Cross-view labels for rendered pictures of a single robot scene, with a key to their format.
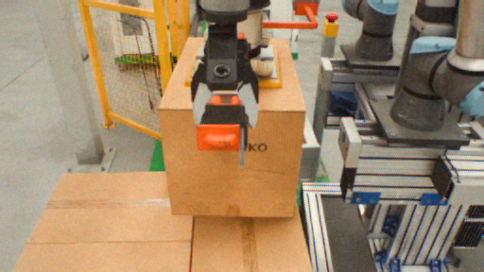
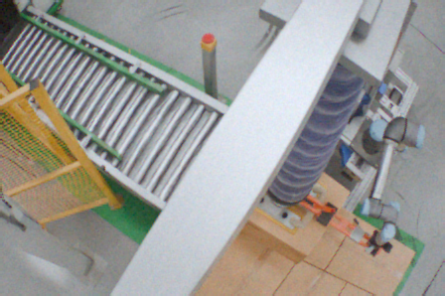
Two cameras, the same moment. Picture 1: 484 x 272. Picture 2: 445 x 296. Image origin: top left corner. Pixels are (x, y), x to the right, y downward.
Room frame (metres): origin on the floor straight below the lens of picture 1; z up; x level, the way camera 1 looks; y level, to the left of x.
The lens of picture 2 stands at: (1.03, 0.70, 3.87)
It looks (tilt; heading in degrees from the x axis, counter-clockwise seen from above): 73 degrees down; 306
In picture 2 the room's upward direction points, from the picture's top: 1 degrees counter-clockwise
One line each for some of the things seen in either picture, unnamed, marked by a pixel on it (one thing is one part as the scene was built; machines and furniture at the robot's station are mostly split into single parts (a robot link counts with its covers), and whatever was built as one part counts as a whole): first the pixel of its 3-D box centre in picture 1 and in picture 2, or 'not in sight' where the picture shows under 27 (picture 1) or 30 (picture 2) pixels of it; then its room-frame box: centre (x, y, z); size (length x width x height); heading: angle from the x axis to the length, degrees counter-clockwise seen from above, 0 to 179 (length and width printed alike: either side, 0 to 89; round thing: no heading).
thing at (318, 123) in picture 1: (320, 105); (210, 74); (1.96, -0.48, 0.50); 0.07 x 0.07 x 1.00; 3
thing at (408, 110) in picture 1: (421, 101); (373, 139); (0.89, -0.50, 1.09); 0.15 x 0.15 x 0.10
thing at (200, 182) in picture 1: (234, 117); (280, 203); (1.17, 0.02, 0.87); 0.60 x 0.40 x 0.40; 179
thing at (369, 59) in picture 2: not in sight; (344, 6); (1.18, 0.01, 2.85); 0.30 x 0.30 x 0.05; 3
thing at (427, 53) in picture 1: (433, 62); (379, 132); (0.88, -0.50, 1.20); 0.13 x 0.12 x 0.14; 17
